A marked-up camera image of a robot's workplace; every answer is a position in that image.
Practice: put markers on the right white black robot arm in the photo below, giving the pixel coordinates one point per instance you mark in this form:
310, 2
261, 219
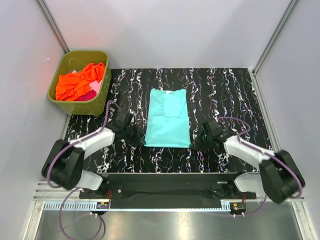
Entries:
278, 178

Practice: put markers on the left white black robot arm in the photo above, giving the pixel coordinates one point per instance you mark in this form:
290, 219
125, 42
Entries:
65, 163

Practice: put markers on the light pink t-shirt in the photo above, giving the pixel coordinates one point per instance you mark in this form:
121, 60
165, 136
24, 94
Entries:
94, 85

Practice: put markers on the orange t-shirt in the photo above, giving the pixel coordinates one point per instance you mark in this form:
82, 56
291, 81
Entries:
67, 88

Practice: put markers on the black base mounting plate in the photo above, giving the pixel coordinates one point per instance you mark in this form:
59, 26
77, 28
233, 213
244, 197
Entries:
167, 187

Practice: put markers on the turquoise t-shirt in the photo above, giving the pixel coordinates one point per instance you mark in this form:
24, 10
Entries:
168, 119

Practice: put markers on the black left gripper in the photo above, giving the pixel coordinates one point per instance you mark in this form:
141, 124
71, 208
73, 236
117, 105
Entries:
138, 139

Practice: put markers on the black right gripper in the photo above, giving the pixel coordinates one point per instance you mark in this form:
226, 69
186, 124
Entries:
197, 144

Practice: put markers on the slotted aluminium rail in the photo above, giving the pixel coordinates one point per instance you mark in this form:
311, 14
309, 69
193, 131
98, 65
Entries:
214, 206

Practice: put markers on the magenta t-shirt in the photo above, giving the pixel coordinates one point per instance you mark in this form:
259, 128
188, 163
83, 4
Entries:
86, 97

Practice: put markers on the olive green plastic bin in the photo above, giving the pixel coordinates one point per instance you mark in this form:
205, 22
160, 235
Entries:
77, 60

